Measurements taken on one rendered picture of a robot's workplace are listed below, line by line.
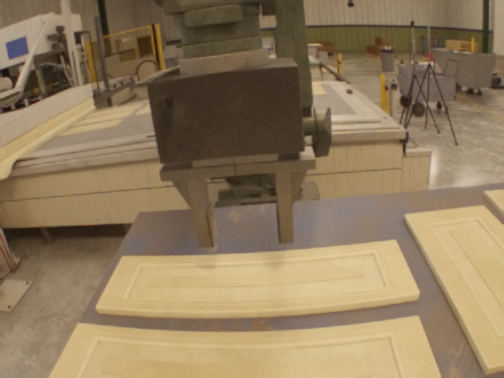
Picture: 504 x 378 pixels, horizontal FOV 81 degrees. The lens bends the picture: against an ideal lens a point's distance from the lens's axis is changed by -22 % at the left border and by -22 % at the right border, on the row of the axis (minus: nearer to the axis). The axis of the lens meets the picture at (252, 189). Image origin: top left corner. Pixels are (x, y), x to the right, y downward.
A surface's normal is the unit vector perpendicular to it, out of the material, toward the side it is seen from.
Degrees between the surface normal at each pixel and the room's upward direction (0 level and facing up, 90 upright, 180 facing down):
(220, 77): 90
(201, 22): 90
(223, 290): 11
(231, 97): 90
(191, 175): 90
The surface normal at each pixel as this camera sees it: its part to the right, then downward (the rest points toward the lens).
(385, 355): 0.09, -0.89
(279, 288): -0.11, -0.80
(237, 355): -0.09, -0.96
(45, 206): -0.04, 0.44
